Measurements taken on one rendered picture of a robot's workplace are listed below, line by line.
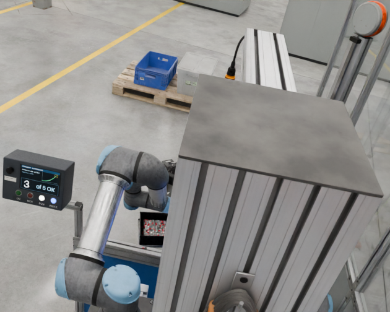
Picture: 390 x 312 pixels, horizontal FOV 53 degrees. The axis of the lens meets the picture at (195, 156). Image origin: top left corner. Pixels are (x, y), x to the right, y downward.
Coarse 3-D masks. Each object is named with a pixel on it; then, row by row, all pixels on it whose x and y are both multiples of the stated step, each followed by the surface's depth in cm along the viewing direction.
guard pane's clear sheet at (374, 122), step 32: (384, 0) 208; (352, 32) 251; (384, 32) 198; (384, 64) 190; (320, 96) 296; (352, 96) 226; (384, 96) 182; (384, 128) 175; (384, 160) 168; (384, 192) 162; (384, 224) 156; (352, 256) 179; (384, 256) 151; (384, 288) 146
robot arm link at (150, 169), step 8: (144, 152) 141; (144, 160) 138; (152, 160) 139; (144, 168) 137; (152, 168) 138; (160, 168) 141; (144, 176) 138; (152, 176) 139; (160, 176) 141; (168, 176) 147; (144, 184) 142; (152, 184) 142; (160, 184) 144; (152, 192) 154; (160, 192) 154; (152, 200) 164; (160, 200) 163; (168, 200) 175; (152, 208) 176; (160, 208) 173; (168, 208) 175
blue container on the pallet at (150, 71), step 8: (144, 56) 495; (152, 56) 516; (160, 56) 514; (168, 56) 511; (136, 64) 471; (144, 64) 504; (152, 64) 522; (160, 64) 520; (168, 64) 517; (176, 64) 510; (136, 72) 468; (144, 72) 466; (152, 72) 464; (160, 72) 512; (168, 72) 472; (136, 80) 474; (144, 80) 473; (152, 80) 470; (160, 80) 468; (168, 80) 484; (160, 88) 473
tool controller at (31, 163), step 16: (16, 160) 159; (32, 160) 161; (48, 160) 164; (64, 160) 167; (16, 176) 162; (32, 176) 161; (48, 176) 160; (64, 176) 160; (32, 192) 163; (48, 192) 163; (64, 192) 164; (48, 208) 165
